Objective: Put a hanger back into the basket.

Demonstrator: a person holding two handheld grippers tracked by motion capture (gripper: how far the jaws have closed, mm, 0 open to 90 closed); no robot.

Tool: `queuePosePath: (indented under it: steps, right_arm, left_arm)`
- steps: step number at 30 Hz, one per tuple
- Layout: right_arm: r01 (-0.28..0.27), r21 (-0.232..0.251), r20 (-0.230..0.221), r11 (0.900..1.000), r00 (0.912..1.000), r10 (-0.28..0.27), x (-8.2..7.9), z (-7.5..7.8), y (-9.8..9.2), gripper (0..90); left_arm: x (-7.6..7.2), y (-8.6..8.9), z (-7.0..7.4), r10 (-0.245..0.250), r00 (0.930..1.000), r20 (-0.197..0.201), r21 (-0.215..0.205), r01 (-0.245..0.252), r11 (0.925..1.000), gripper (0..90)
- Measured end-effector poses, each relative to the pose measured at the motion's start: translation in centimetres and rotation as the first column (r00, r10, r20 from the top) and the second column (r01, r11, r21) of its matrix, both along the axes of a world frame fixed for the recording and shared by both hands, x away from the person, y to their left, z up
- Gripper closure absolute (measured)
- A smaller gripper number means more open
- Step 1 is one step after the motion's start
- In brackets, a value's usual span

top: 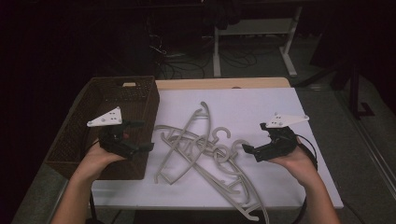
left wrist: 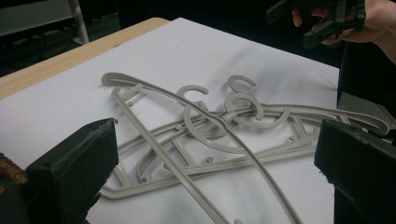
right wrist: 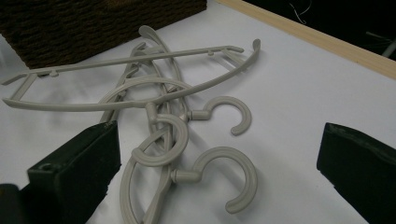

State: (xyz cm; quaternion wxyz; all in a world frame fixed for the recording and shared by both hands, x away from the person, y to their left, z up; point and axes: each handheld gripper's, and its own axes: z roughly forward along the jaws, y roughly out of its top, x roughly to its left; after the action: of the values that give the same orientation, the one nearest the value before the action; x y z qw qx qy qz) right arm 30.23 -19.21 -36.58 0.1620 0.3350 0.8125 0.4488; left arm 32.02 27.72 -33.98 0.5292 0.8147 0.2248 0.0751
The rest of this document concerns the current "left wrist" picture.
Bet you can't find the grey plastic clothes hanger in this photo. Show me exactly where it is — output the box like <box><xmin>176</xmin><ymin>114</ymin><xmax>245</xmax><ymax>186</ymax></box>
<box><xmin>101</xmin><ymin>72</ymin><xmax>304</xmax><ymax>224</ymax></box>
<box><xmin>136</xmin><ymin>84</ymin><xmax>344</xmax><ymax>185</ymax></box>
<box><xmin>101</xmin><ymin>74</ymin><xmax>390</xmax><ymax>200</ymax></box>

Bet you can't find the white board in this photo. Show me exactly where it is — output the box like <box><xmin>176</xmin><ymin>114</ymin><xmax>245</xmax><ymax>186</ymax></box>
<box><xmin>0</xmin><ymin>17</ymin><xmax>340</xmax><ymax>224</ymax></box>

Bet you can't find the brown woven basket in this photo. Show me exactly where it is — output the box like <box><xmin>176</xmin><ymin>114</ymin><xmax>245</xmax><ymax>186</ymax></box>
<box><xmin>0</xmin><ymin>151</ymin><xmax>30</xmax><ymax>224</ymax></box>

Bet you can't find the white desk frame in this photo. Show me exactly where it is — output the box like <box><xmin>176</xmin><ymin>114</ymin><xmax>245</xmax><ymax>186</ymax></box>
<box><xmin>0</xmin><ymin>0</ymin><xmax>91</xmax><ymax>45</ymax></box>

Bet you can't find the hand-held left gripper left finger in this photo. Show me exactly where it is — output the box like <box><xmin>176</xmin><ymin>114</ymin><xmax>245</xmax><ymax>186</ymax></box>
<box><xmin>25</xmin><ymin>117</ymin><xmax>120</xmax><ymax>224</ymax></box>

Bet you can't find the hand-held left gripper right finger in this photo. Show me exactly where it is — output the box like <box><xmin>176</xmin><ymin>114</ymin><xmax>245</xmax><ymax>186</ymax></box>
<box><xmin>313</xmin><ymin>119</ymin><xmax>396</xmax><ymax>224</ymax></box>

